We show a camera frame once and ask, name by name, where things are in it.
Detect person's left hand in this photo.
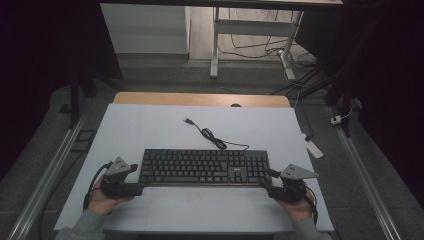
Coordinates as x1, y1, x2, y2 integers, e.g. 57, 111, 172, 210
86, 175, 135, 216

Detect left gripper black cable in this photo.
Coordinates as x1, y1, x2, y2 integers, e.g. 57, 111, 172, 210
82, 161, 114, 212

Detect dark curtain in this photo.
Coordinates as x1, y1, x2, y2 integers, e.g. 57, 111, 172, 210
295, 0, 424, 209
0, 0, 124, 183

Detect white cabinet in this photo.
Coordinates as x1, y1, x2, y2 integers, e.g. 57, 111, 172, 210
99, 3, 191, 55

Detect small white adapter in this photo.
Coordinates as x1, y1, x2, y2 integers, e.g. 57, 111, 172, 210
330, 105, 354, 126

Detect person's right hand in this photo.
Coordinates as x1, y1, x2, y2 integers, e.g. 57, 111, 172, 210
276, 187, 316, 224

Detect black keyboard cable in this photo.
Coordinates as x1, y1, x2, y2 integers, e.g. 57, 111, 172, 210
183, 117, 251, 152

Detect black computer keyboard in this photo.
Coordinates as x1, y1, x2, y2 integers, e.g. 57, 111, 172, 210
138, 148, 273, 188

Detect black floor cable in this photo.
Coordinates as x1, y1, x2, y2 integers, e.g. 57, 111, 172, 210
37, 151, 86, 240

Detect white metal stand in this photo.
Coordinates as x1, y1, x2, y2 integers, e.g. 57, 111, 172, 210
217, 7, 318, 68

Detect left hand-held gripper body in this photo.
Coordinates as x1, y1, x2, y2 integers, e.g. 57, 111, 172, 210
99, 156, 137, 199

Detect thick black floor cables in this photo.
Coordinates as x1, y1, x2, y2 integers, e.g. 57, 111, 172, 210
270, 65, 335, 100

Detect black floor plate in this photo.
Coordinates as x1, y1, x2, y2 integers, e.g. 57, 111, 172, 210
70, 129, 98, 154

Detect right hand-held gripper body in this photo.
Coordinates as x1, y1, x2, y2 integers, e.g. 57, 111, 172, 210
271, 163, 320, 204

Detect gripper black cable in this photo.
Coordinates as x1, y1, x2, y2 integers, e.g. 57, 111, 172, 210
303, 185, 320, 225
82, 161, 114, 212

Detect white-framed desk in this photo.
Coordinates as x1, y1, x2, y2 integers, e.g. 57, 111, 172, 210
99, 0, 344, 81

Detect aluminium rail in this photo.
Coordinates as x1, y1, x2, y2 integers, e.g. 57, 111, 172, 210
6, 112, 87, 240
335, 127, 403, 240

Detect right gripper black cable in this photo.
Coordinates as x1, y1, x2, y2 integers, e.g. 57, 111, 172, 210
303, 185, 320, 225

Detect white power strip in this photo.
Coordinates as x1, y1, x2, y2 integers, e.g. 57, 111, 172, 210
301, 132, 325, 160

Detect black metal stand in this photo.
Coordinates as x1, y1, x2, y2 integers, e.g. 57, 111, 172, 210
324, 74, 356, 138
67, 68, 82, 130

